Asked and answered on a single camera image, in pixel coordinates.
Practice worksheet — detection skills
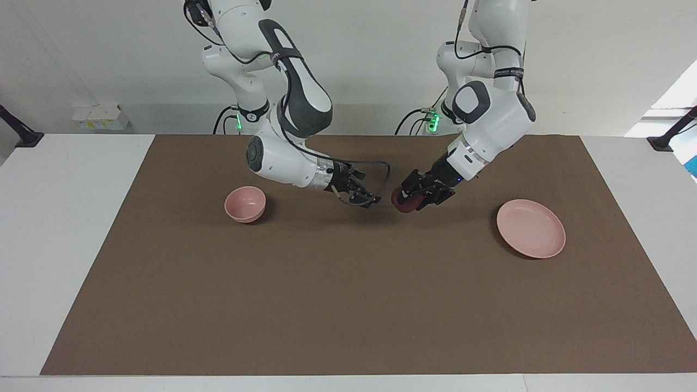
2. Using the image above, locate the black clamp stand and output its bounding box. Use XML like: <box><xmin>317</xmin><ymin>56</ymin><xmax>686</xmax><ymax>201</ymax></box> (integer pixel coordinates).
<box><xmin>647</xmin><ymin>106</ymin><xmax>697</xmax><ymax>152</ymax></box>
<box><xmin>0</xmin><ymin>103</ymin><xmax>45</xmax><ymax>149</ymax></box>

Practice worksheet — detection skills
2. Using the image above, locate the brown table mat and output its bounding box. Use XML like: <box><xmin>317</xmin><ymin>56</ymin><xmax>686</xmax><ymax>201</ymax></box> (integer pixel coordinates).
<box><xmin>40</xmin><ymin>134</ymin><xmax>697</xmax><ymax>376</ymax></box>

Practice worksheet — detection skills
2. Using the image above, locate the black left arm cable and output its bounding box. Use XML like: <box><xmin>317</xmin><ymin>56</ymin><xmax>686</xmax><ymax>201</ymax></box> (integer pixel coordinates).
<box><xmin>454</xmin><ymin>0</ymin><xmax>528</xmax><ymax>97</ymax></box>

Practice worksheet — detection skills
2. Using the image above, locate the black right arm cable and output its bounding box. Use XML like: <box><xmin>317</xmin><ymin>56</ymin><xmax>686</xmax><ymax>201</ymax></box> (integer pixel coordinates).
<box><xmin>183</xmin><ymin>0</ymin><xmax>392</xmax><ymax>210</ymax></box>

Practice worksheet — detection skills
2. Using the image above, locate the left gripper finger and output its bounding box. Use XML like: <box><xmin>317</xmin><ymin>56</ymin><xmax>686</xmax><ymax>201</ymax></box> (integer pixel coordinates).
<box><xmin>416</xmin><ymin>187</ymin><xmax>456</xmax><ymax>212</ymax></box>
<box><xmin>401</xmin><ymin>169</ymin><xmax>437</xmax><ymax>198</ymax></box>

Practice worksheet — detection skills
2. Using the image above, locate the white boxes stack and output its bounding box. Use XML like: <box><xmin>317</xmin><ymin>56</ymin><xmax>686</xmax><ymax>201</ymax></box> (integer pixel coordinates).
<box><xmin>71</xmin><ymin>103</ymin><xmax>130</xmax><ymax>132</ymax></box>

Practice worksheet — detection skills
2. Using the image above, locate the dark red apple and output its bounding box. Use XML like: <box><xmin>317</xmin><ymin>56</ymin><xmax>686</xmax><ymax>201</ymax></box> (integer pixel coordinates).
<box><xmin>390</xmin><ymin>185</ymin><xmax>424</xmax><ymax>215</ymax></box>

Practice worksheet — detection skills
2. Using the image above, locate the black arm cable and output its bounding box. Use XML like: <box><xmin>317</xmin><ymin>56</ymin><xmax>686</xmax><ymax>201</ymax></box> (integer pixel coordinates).
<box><xmin>183</xmin><ymin>0</ymin><xmax>392</xmax><ymax>210</ymax></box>
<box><xmin>454</xmin><ymin>0</ymin><xmax>528</xmax><ymax>97</ymax></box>

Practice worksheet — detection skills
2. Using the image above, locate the pink bowl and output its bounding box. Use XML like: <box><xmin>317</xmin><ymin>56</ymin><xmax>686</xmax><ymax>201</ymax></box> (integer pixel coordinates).
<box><xmin>224</xmin><ymin>186</ymin><xmax>267</xmax><ymax>223</ymax></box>

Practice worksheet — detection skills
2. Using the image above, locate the pink plate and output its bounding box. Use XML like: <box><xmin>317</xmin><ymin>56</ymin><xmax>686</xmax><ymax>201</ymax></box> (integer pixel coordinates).
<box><xmin>496</xmin><ymin>199</ymin><xmax>567</xmax><ymax>259</ymax></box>

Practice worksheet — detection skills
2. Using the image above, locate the black base cable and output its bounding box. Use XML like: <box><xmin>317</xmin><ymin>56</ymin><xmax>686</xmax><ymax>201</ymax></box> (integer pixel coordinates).
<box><xmin>212</xmin><ymin>106</ymin><xmax>241</xmax><ymax>136</ymax></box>
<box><xmin>395</xmin><ymin>84</ymin><xmax>450</xmax><ymax>136</ymax></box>

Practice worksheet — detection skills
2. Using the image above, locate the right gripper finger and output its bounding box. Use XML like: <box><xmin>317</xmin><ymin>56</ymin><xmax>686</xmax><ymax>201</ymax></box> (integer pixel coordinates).
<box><xmin>337</xmin><ymin>187</ymin><xmax>374</xmax><ymax>209</ymax></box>
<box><xmin>353</xmin><ymin>168</ymin><xmax>382</xmax><ymax>204</ymax></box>

